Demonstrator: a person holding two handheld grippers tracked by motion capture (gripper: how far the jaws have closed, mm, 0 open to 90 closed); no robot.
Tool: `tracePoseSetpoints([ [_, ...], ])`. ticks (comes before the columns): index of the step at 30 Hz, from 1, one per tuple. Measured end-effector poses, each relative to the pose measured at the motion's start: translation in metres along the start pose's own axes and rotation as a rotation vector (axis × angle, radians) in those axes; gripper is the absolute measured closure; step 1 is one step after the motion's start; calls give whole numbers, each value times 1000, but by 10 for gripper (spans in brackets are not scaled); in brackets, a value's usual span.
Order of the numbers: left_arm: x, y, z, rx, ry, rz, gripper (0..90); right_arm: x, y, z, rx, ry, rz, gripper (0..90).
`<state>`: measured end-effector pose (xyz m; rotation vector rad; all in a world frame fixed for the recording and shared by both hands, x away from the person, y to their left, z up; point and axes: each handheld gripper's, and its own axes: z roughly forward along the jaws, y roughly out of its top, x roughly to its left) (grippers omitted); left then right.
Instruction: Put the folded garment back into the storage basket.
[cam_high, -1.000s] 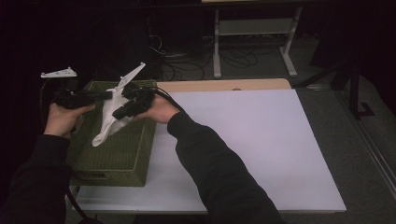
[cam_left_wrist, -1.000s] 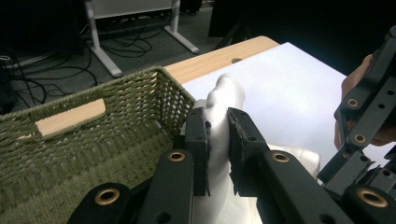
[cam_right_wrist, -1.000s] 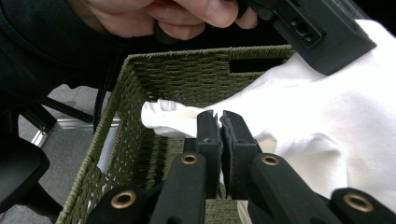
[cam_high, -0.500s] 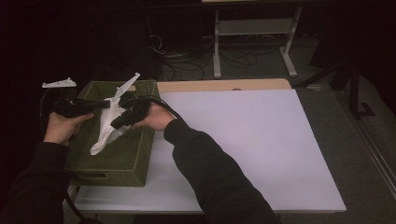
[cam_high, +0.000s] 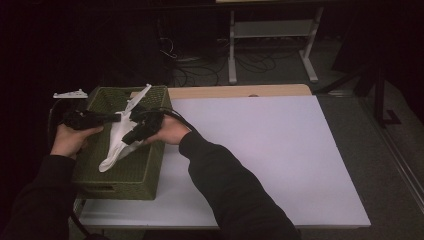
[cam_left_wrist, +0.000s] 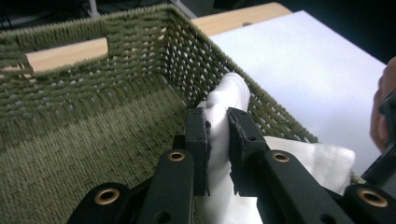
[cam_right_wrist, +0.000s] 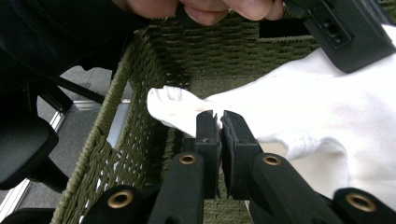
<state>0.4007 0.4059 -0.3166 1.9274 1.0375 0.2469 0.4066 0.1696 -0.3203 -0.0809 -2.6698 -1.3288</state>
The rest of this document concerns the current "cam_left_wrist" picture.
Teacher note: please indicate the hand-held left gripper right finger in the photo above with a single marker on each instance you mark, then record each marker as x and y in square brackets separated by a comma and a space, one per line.
[244, 149]

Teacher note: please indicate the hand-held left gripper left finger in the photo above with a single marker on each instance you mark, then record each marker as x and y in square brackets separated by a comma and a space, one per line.
[197, 146]

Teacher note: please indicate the white cloth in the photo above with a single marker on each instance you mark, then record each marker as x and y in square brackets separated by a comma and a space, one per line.
[311, 161]

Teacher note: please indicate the green woven basket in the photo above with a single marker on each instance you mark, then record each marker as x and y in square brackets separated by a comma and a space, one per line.
[77, 140]

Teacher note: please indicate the pale table mat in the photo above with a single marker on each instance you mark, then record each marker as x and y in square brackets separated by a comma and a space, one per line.
[295, 77]

